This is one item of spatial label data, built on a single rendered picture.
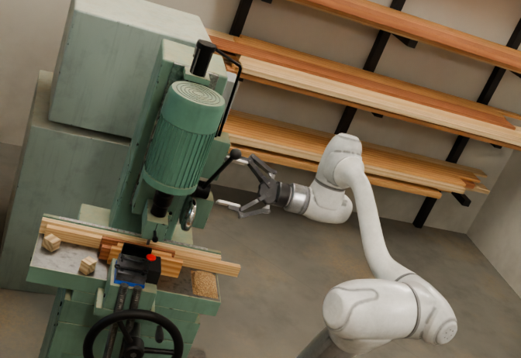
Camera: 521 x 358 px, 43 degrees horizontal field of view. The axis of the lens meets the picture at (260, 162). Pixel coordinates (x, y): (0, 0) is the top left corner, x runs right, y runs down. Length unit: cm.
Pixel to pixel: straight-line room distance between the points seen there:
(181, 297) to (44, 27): 253
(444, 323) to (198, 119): 87
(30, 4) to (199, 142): 248
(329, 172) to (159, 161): 51
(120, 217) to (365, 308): 114
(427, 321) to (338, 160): 59
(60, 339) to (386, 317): 113
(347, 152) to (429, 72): 305
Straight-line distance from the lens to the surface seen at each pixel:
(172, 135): 196
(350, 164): 197
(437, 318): 162
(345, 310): 151
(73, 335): 226
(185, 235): 262
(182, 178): 201
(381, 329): 155
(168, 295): 215
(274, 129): 445
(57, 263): 213
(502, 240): 561
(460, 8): 492
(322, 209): 204
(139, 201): 224
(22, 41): 435
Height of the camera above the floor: 217
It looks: 23 degrees down
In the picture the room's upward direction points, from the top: 22 degrees clockwise
